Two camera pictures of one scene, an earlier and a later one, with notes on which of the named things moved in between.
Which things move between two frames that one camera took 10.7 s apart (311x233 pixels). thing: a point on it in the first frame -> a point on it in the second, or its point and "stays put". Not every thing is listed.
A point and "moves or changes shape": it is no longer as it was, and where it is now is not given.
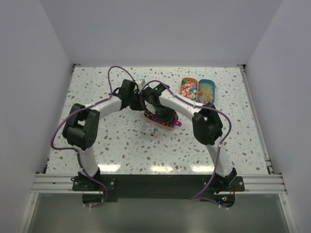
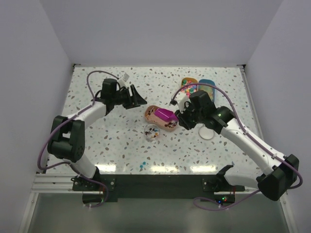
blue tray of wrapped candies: x=206 y=91 stays put
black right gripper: x=171 y=116 -> x=181 y=117
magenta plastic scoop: x=172 y=123 moves or changes shape
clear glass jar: x=150 y=132 stays put
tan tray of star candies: x=189 y=88 stays put
